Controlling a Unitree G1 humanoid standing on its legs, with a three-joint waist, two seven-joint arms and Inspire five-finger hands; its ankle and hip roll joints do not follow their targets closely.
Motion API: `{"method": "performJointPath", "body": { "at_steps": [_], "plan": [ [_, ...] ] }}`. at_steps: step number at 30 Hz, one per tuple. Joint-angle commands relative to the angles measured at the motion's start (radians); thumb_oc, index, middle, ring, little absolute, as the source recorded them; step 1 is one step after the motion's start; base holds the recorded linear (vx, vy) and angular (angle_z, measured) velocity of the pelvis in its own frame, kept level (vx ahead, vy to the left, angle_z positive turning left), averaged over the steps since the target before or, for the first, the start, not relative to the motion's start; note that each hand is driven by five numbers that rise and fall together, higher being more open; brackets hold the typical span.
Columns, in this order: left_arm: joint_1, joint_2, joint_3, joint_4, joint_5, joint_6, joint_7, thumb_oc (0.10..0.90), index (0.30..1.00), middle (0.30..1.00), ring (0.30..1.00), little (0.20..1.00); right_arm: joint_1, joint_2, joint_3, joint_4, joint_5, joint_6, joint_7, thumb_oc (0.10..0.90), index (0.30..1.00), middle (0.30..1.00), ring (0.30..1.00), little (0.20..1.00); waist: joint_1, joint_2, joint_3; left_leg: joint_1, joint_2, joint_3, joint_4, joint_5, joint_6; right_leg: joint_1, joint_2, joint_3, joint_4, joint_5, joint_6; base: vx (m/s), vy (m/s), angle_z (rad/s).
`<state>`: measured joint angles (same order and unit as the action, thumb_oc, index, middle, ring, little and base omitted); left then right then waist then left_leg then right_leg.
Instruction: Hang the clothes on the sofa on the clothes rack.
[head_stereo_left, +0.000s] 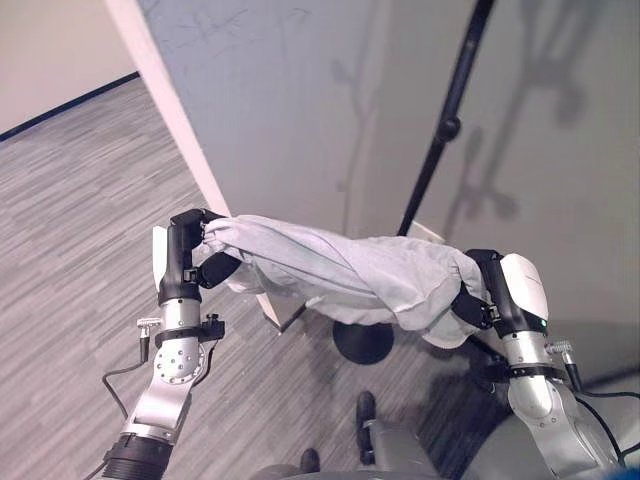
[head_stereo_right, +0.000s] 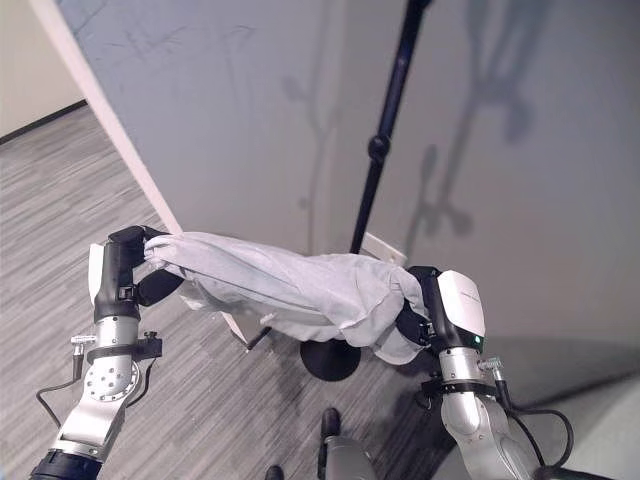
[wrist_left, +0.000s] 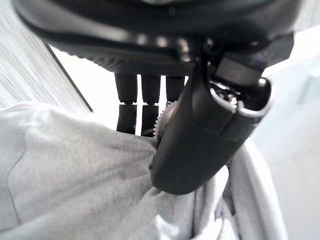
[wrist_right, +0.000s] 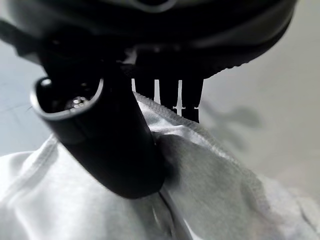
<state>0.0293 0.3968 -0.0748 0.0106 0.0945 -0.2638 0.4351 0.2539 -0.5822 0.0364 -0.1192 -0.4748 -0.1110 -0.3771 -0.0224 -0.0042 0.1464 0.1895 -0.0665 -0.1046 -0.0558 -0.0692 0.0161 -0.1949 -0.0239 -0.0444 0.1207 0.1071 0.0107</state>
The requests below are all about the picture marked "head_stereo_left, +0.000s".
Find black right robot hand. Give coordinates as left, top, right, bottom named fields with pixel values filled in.
left=450, top=248, right=550, bottom=339

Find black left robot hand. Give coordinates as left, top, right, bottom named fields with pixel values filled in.
left=151, top=209, right=246, bottom=304

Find light grey garment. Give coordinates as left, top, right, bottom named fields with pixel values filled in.
left=201, top=213, right=484, bottom=349

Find black round rack base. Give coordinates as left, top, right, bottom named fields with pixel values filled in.
left=332, top=321, right=396, bottom=365

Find black clothes rack pole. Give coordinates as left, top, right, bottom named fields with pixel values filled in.
left=396, top=0, right=497, bottom=237

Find grey partition panel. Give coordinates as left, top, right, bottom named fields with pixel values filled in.
left=104, top=0, right=640, bottom=334

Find silver robot legs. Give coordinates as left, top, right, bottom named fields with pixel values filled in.
left=249, top=390, right=481, bottom=480

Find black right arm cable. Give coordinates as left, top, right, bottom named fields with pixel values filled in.
left=559, top=349, right=640, bottom=466

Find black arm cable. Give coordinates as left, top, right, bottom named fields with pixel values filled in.
left=79, top=349, right=151, bottom=480
left=559, top=349, right=640, bottom=466

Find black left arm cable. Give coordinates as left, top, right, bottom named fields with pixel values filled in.
left=79, top=349, right=151, bottom=480

